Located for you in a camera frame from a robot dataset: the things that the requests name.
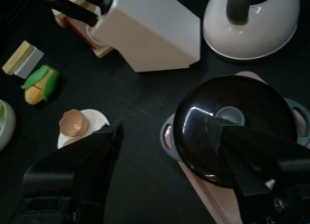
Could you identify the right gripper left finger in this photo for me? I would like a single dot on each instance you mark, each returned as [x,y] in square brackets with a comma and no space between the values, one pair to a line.
[73,179]

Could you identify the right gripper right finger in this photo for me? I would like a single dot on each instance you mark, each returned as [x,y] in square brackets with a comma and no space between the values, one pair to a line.
[266,173]

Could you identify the green toy starfruit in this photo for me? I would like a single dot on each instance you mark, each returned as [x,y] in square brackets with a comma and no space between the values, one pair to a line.
[2,112]

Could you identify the brown toy egg shell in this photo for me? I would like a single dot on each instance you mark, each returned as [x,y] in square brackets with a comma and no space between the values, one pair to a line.
[73,123]
[74,140]

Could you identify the pink toy stove tray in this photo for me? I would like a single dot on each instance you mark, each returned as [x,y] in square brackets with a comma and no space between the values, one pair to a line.
[210,197]

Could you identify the black pot lid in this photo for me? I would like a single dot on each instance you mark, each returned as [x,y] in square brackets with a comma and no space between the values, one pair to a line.
[242,91]

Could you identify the toy corn cob green husk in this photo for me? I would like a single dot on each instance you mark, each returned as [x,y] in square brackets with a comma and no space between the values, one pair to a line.
[38,88]

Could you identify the wooden toy box red base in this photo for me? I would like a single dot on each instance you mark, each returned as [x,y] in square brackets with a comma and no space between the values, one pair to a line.
[103,50]

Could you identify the white toy knife block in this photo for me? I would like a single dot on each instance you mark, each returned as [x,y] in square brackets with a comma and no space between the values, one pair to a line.
[153,31]

